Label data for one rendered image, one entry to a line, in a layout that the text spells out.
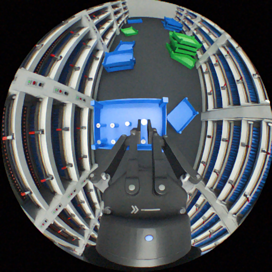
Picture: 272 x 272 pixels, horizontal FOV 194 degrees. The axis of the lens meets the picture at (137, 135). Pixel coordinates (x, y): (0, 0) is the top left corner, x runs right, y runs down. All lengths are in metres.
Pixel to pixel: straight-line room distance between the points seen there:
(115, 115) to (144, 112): 0.13
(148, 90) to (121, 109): 0.52
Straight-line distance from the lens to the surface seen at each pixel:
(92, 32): 1.01
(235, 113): 0.74
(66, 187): 0.75
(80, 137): 0.80
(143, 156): 0.81
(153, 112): 0.36
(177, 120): 0.83
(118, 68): 0.98
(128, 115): 0.36
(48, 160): 0.56
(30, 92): 0.50
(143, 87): 0.85
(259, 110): 0.68
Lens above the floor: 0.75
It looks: 82 degrees down
